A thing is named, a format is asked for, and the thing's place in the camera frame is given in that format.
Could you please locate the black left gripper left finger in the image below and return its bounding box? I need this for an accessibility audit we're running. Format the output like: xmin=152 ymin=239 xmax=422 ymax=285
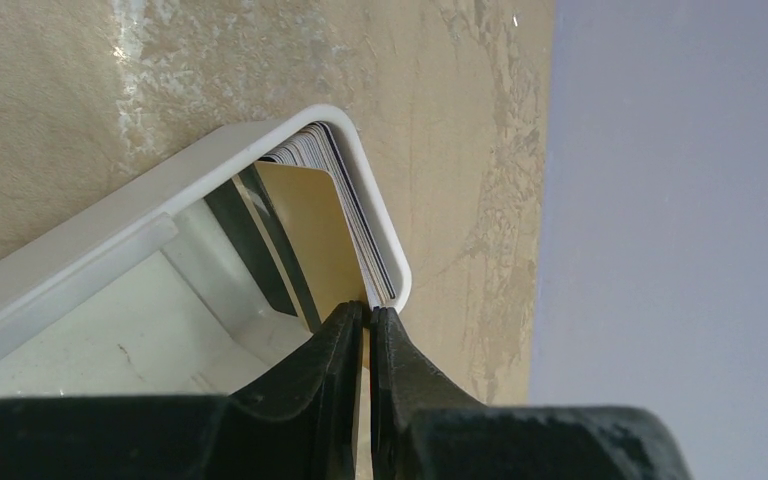
xmin=0 ymin=301 xmax=365 ymax=479

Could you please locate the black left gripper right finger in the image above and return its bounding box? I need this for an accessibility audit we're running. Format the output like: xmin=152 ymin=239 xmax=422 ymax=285
xmin=370 ymin=308 xmax=691 ymax=479

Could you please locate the gold credit card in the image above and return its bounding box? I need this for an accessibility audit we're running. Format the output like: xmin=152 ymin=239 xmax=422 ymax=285
xmin=231 ymin=160 xmax=372 ymax=369

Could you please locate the stack of credit cards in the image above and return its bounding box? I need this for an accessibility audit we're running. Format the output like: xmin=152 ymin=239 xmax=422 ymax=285
xmin=261 ymin=121 xmax=400 ymax=306

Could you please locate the white plastic tray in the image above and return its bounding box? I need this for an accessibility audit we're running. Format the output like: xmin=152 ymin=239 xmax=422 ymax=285
xmin=0 ymin=105 xmax=412 ymax=398

